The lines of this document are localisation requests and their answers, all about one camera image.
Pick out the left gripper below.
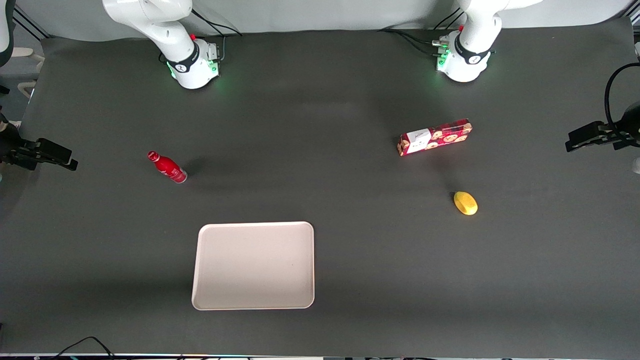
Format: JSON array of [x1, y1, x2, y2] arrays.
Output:
[[565, 102, 640, 153]]

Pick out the black right arm base cable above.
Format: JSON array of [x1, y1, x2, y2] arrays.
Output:
[[191, 9, 244, 62]]

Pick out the black looped gripper cable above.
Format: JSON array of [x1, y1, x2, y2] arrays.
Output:
[[603, 62, 640, 134]]

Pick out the dark grey table mat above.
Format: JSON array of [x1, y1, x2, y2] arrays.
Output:
[[0, 18, 640, 357]]

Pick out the yellow lemon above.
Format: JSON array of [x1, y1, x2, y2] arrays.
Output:
[[453, 190, 479, 216]]

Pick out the beige rectangular plastic tray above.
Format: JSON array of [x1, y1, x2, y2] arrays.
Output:
[[191, 221, 316, 311]]

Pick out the black cable at table edge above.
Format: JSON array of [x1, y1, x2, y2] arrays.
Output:
[[50, 336, 117, 360]]

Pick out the black left arm base cables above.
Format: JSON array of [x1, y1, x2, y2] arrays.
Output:
[[378, 20, 463, 57]]

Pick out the beige chair frame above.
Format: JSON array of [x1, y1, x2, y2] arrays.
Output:
[[9, 46, 47, 99]]

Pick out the red cookie box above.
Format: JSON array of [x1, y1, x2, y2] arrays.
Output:
[[397, 118, 473, 157]]

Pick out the red coke bottle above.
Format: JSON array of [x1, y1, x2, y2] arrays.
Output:
[[147, 150, 188, 184]]

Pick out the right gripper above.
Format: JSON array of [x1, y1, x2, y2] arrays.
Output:
[[0, 136, 79, 172]]

